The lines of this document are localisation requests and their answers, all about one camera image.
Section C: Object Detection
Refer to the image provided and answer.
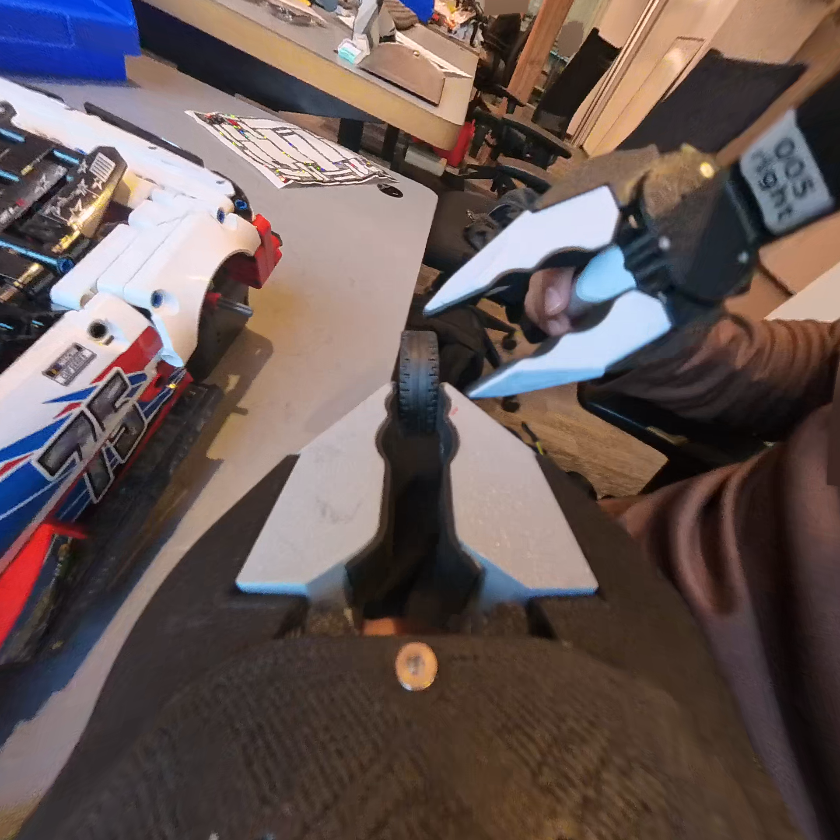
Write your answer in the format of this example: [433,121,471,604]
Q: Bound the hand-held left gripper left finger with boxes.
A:
[235,382,403,598]

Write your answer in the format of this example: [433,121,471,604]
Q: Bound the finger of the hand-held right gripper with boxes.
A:
[422,185,623,319]
[466,289,676,401]

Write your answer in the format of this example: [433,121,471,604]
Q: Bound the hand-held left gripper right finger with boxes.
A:
[438,382,601,599]

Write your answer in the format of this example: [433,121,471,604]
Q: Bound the black toy tyre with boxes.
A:
[396,330,442,436]

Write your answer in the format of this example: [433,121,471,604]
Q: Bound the brick-built toy race car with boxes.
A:
[0,77,284,669]

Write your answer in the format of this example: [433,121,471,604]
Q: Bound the grey desk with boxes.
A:
[0,56,439,815]

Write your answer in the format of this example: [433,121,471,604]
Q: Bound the person's right hand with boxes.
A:
[524,265,583,341]

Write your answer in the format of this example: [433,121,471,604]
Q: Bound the black office chair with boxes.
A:
[469,13,575,198]
[617,49,808,155]
[530,26,623,142]

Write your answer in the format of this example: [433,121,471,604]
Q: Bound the red canister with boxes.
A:
[433,120,476,169]

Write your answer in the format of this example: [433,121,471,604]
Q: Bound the grey wedge-shaped stand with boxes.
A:
[357,31,476,106]

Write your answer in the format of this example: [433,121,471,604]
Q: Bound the sticker sheet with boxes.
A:
[185,109,400,190]

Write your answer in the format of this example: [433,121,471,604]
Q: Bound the long grey table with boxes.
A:
[141,0,481,153]

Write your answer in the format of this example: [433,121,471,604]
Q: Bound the printed paper sheets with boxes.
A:
[256,0,329,27]

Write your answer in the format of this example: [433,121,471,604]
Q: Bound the blue plastic bin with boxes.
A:
[0,0,142,83]

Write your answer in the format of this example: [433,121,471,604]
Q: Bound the wooden post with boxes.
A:
[504,0,577,114]

